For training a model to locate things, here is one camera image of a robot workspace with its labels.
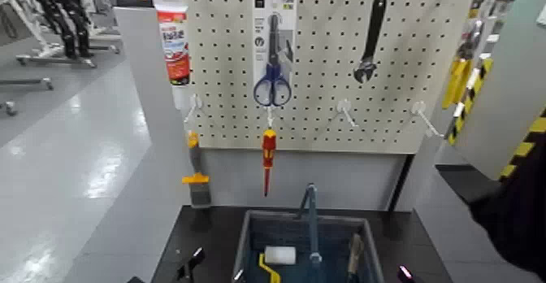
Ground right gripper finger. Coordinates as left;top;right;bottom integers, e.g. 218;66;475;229
396;265;416;283

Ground black adjustable wrench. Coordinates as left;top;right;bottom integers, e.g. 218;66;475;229
353;0;388;85

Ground grey-blue plastic crate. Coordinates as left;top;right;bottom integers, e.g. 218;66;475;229
231;209;386;283

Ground yellow grey scraper brush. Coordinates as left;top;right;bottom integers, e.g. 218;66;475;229
181;130;213;209

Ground red yellow screwdriver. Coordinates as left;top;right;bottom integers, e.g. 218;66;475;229
261;128;277;198

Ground yellow black hazard tape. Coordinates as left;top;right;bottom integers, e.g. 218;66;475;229
499;109;546;181
445;57;495;146

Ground blue scissors on card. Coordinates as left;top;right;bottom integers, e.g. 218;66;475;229
251;0;298;108

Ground grey side panel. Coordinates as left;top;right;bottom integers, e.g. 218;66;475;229
452;0;546;181

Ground red white sealant tube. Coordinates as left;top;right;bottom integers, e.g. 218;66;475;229
152;0;192;87

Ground white perforated pegboard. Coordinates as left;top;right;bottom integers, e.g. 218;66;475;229
187;0;479;155

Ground yellow black packaged tool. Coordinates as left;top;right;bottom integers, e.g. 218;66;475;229
468;0;485;21

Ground black humanoid robot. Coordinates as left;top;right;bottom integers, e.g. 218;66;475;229
29;0;95;59

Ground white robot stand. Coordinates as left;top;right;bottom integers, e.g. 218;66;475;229
0;0;61;59

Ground white paint roller yellow handle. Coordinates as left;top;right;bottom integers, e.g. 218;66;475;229
258;245;297;283

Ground wooden handle brush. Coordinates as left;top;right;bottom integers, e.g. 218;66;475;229
346;233;366;283

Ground yellow handle pliers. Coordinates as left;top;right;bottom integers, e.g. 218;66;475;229
441;20;485;110

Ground grey metal base frame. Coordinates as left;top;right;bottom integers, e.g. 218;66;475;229
0;77;55;91
15;41;123;69

